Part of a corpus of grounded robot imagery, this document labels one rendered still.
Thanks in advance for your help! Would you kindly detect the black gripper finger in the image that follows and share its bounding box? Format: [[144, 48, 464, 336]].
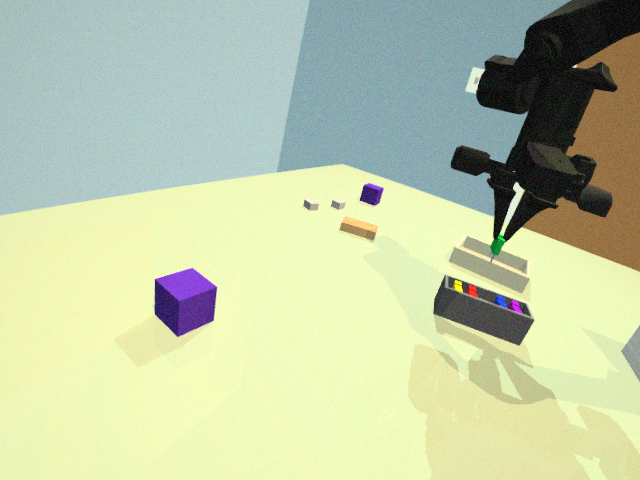
[[487, 178, 517, 240], [503, 191, 559, 243]]

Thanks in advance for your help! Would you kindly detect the beige open tray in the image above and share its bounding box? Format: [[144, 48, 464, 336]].
[[449, 234, 531, 294]]

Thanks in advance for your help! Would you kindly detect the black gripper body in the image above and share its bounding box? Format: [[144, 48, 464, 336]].
[[451, 116, 613, 218]]

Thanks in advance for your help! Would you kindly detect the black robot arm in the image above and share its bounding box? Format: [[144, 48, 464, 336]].
[[476, 0, 640, 199]]

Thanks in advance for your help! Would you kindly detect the orange rectangular block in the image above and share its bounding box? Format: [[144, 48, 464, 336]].
[[340, 216, 378, 240]]

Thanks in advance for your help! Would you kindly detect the purple cube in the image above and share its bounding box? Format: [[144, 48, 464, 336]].
[[360, 183, 384, 206], [154, 268, 217, 337]]

